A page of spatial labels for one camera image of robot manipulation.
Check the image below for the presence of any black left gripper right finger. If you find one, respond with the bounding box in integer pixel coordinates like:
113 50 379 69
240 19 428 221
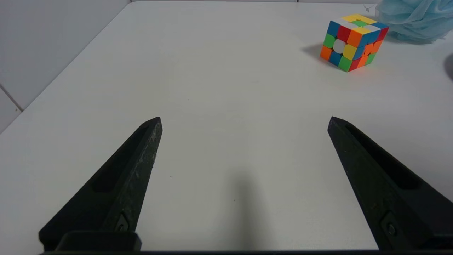
327 116 453 251

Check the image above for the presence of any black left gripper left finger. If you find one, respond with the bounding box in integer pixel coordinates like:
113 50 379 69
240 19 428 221
38 117 163 253

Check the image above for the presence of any blue mesh bath loofah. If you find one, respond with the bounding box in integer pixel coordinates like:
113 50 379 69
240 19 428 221
375 0 453 44

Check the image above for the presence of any multicoloured puzzle cube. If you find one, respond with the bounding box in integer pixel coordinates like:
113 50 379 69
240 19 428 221
320 14 389 73

